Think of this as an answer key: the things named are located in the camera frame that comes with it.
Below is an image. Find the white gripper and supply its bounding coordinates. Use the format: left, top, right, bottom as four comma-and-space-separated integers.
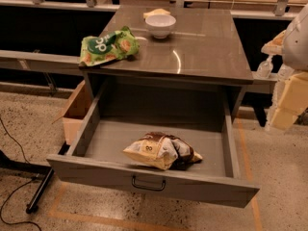
261, 31, 308, 130

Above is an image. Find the brown and yellow chip bag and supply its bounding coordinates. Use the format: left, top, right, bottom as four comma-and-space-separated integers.
123, 132, 203, 170

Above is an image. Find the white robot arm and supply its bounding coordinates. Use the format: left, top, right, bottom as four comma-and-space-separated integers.
261, 5, 308, 131

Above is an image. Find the grey counter cabinet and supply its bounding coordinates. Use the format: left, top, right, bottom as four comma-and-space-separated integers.
80, 6, 253, 115

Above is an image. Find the green chip bag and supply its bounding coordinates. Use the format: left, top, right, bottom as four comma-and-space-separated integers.
80, 26, 140, 67

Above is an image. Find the grey open drawer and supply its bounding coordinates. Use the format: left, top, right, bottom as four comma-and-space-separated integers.
46, 77, 261, 209

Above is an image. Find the right clear sanitizer bottle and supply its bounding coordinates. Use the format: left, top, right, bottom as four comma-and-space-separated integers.
277, 64, 294, 80

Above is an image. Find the clear sanitizer bottle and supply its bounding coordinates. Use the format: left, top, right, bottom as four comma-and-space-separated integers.
277, 64, 294, 80
256, 55, 273, 79

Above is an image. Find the left clear sanitizer bottle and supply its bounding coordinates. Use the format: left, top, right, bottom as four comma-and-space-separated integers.
256, 55, 273, 79

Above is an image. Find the white ceramic bowl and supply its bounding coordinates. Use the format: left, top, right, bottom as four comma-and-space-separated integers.
145, 14, 176, 39

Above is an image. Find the cardboard box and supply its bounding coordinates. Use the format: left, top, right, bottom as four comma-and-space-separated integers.
54, 81, 91, 145

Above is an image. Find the black stand base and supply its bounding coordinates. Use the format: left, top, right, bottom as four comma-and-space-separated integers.
0, 150, 54, 214

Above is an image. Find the black drawer handle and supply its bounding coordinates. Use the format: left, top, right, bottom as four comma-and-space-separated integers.
131, 176, 167, 192

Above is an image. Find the grey side shelf rail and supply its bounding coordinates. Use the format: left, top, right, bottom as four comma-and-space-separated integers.
0, 50, 82, 76

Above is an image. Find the black floor cable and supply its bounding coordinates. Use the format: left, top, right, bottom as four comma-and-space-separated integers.
0, 117, 42, 231

